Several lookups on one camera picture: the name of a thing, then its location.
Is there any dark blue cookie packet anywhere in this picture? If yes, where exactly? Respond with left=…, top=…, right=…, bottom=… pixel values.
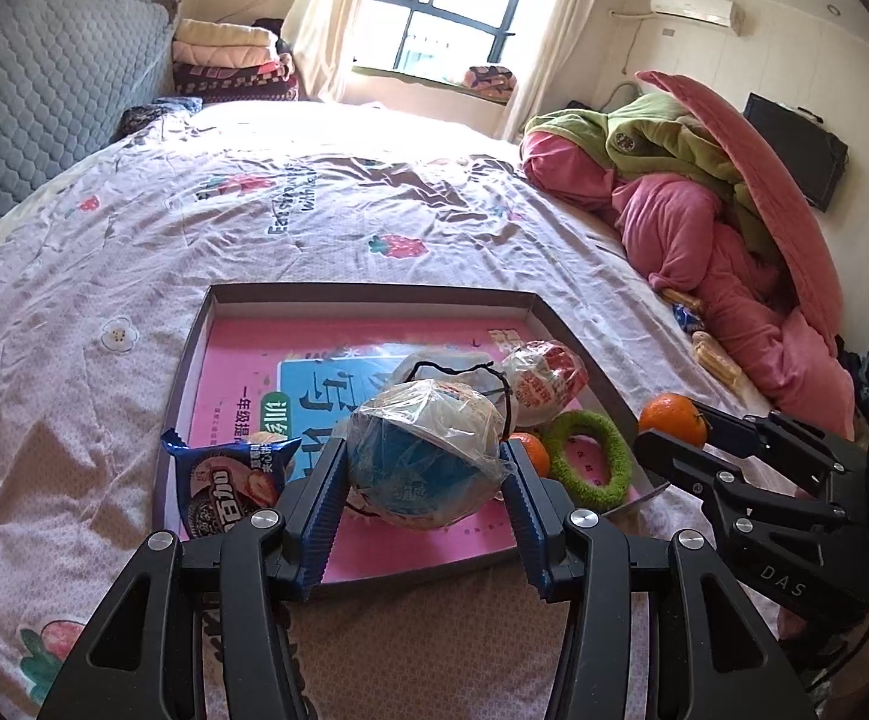
left=160, top=427, right=304, bottom=541

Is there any cream curtain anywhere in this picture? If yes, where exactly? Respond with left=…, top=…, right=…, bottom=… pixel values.
left=498, top=0, right=619, bottom=142
left=280, top=0, right=398, bottom=102

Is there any pink box tray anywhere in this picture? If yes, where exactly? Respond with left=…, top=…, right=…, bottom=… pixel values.
left=151, top=283, right=672, bottom=601

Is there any grey quilted headboard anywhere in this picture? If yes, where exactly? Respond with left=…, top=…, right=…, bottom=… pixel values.
left=0, top=0, right=181, bottom=256

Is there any green blanket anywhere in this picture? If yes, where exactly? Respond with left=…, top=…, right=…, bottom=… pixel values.
left=528, top=94, right=781, bottom=256

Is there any black cable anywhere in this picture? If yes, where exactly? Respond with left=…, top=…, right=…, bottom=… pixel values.
left=802, top=611, right=869, bottom=687

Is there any dark blue cloth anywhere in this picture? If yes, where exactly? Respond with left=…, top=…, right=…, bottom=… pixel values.
left=121, top=95, right=205, bottom=137

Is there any black television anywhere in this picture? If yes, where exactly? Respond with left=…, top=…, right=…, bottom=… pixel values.
left=742, top=92, right=850, bottom=212

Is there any red toy egg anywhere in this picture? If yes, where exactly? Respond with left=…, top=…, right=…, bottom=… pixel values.
left=498, top=340, right=592, bottom=430

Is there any blue toy egg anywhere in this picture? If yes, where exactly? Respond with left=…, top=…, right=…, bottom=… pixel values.
left=346, top=379, right=514, bottom=533

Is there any white air conditioner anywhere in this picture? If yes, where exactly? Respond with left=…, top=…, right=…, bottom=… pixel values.
left=648, top=0, right=745, bottom=35

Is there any floral cushion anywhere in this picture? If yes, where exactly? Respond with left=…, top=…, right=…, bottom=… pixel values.
left=465, top=64, right=518, bottom=98

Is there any stack of folded blankets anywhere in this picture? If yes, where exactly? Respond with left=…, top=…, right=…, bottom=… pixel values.
left=172, top=17, right=301, bottom=102

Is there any yellow biscuit packet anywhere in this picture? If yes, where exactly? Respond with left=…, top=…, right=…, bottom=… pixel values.
left=691, top=330, right=745, bottom=391

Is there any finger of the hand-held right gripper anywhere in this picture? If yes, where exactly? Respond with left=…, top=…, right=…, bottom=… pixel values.
left=693, top=401, right=869, bottom=485
left=634, top=427, right=856, bottom=527

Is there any pink book with blue label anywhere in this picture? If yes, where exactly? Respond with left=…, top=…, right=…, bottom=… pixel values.
left=190, top=317, right=642, bottom=586

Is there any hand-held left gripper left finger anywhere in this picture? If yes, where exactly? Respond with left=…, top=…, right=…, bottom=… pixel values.
left=35, top=435, right=350, bottom=720

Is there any pink blanket pile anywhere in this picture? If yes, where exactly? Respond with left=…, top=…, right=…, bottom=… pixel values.
left=519, top=131, right=856, bottom=440

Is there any green fluffy ring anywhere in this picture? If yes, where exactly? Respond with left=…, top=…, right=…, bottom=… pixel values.
left=541, top=410, right=631, bottom=511

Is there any orange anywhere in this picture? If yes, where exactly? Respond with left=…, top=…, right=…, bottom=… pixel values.
left=511, top=431, right=552, bottom=479
left=639, top=392, right=708, bottom=449

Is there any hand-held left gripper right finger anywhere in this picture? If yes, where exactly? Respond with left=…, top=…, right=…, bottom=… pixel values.
left=499, top=441, right=818, bottom=720

